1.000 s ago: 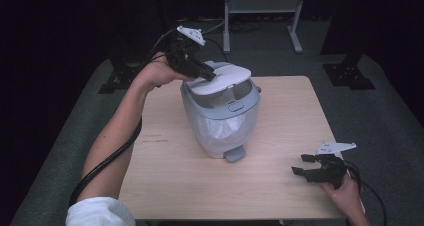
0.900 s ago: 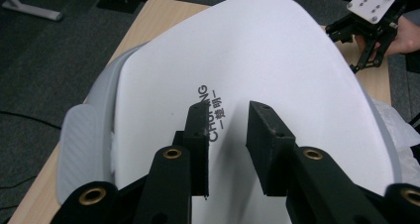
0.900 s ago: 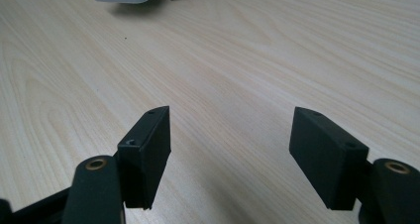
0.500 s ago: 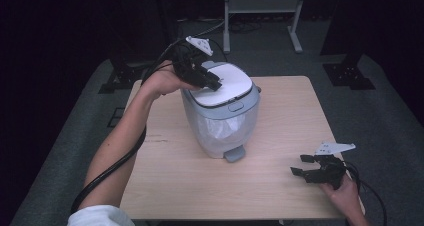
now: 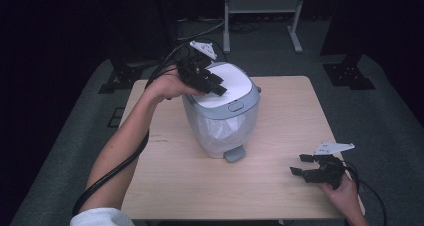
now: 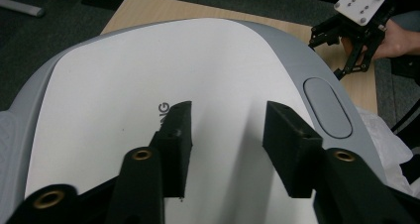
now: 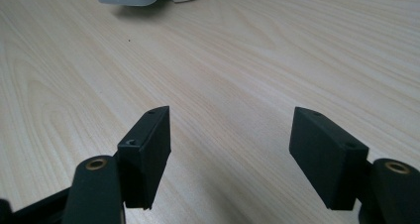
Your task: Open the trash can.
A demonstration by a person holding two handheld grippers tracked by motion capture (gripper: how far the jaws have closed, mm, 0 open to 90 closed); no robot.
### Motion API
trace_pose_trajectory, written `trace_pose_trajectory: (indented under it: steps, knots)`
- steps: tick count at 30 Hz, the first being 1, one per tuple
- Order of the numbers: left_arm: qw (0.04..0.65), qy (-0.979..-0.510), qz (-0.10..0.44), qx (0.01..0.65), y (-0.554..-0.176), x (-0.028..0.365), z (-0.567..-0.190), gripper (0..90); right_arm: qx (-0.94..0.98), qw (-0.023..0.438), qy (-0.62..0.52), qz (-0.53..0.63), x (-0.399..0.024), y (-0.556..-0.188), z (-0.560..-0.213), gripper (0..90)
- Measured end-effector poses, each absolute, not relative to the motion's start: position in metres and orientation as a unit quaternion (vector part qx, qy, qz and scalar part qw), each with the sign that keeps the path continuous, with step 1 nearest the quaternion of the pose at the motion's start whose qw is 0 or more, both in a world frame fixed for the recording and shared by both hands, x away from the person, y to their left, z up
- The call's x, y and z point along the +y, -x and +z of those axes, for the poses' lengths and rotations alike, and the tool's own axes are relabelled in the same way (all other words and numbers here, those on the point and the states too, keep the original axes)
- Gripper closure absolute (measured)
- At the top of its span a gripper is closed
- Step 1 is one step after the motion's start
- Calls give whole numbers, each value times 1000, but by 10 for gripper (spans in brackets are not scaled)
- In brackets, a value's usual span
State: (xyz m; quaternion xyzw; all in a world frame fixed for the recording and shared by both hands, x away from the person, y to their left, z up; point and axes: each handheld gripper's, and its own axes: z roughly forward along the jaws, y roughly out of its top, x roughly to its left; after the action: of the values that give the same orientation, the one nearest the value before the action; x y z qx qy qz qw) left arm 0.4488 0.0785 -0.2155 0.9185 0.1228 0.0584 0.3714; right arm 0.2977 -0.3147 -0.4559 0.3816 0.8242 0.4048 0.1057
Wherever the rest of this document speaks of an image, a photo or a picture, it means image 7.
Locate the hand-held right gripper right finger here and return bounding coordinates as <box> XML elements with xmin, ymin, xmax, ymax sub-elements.
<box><xmin>288</xmin><ymin>106</ymin><xmax>370</xmax><ymax>212</ymax></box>

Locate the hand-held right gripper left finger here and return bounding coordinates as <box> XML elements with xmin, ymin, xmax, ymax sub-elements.
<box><xmin>116</xmin><ymin>105</ymin><xmax>172</xmax><ymax>211</ymax></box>

